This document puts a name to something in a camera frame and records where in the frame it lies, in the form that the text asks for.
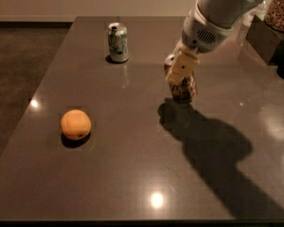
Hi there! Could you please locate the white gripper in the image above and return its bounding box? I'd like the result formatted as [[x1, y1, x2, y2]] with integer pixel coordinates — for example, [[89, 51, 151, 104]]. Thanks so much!
[[167, 0, 234, 84]]

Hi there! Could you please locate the orange LaCroix can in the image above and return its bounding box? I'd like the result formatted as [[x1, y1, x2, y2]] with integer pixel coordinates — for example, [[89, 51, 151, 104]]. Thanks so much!
[[169, 74, 197, 104]]

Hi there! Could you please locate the clear plastic bottle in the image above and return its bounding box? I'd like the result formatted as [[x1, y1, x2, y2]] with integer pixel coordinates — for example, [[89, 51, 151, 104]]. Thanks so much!
[[242, 0, 272, 27]]

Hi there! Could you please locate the green white soda can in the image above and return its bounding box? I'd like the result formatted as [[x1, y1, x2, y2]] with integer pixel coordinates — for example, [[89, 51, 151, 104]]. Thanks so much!
[[107, 22, 129, 63]]

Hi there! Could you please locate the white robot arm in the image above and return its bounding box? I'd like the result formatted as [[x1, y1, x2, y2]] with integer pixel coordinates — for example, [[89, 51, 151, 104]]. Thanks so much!
[[167, 0, 263, 84]]

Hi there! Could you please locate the orange fruit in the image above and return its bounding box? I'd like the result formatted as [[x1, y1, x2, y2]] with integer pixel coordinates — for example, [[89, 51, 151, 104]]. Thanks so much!
[[61, 110, 92, 141]]

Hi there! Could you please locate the glass jar of nuts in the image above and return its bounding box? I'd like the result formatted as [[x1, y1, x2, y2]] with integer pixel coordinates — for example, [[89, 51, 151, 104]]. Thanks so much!
[[264, 0, 284, 33]]

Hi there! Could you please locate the dark cardboard box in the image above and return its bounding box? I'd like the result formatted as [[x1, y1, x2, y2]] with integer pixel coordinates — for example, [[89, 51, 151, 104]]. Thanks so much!
[[246, 15, 280, 65]]

